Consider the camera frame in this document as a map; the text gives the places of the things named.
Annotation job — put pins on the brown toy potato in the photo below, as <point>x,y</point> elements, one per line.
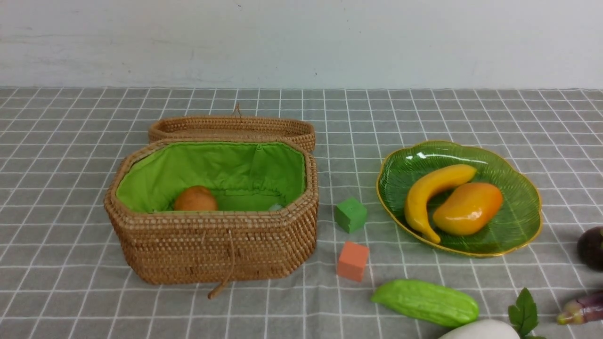
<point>196,198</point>

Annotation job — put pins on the yellow toy banana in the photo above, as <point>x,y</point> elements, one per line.
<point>427,187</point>

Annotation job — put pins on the orange toy mango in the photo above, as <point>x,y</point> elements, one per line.
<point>468,209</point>

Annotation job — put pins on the green toy bitter gourd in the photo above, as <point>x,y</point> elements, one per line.
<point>426,301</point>

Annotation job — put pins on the white toy radish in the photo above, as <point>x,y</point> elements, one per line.
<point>483,329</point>

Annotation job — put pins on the purple toy eggplant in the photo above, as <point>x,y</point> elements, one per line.
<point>582,310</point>

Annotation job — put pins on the woven rattan basket lid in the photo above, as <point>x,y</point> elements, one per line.
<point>236,124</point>

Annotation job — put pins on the woven rattan basket green lining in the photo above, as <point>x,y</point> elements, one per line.
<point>266,225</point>

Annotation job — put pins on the green foam cube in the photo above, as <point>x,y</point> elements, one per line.
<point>350,215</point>

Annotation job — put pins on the orange foam cube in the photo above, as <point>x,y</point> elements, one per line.
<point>353,261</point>

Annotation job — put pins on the green glass leaf plate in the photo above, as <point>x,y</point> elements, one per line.
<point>516,225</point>

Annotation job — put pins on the green radish leaf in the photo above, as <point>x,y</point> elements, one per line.
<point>523,315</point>

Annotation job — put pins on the dark purple mangosteen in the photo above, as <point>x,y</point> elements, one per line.
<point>590,248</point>

